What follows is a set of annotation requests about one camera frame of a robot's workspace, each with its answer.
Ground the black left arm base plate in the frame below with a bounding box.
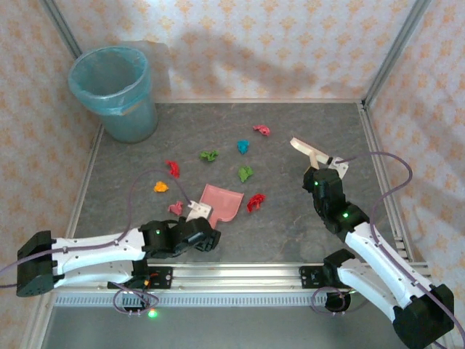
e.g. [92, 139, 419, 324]
[107, 266, 173, 290]

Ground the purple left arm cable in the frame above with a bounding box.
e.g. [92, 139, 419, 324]
[0, 169, 195, 290]

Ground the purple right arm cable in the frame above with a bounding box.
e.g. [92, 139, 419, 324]
[332, 151, 465, 349]

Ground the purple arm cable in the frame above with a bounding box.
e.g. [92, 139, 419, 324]
[0, 169, 195, 290]
[332, 151, 465, 349]

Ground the round waste bin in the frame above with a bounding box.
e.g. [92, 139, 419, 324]
[68, 46, 160, 143]

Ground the blue plastic bin liner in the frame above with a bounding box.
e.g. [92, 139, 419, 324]
[68, 46, 153, 118]

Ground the pink plastic dustpan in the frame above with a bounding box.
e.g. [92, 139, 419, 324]
[198, 183, 245, 230]

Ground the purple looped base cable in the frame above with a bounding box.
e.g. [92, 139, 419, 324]
[113, 279, 165, 314]
[310, 286, 364, 316]

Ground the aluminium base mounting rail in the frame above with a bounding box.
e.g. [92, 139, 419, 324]
[38, 263, 436, 292]

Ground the aluminium table back rail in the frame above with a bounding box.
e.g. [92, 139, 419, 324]
[155, 97, 364, 106]

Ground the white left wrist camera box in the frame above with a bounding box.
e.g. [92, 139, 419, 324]
[187, 201, 212, 221]

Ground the aluminium table side rail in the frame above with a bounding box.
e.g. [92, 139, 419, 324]
[57, 123, 105, 263]
[357, 103, 415, 262]

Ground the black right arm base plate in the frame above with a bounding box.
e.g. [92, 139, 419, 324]
[298, 265, 366, 290]

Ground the aluminium frame post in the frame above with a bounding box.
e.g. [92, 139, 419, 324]
[363, 0, 433, 106]
[39, 0, 84, 59]

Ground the cream hand brush red tip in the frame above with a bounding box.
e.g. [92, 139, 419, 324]
[289, 137, 330, 171]

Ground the grey slotted cable duct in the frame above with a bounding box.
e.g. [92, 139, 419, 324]
[54, 294, 364, 307]

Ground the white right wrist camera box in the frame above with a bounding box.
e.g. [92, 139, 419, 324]
[328, 156, 350, 179]

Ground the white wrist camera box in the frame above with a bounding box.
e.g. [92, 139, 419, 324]
[187, 201, 212, 221]
[328, 156, 350, 179]

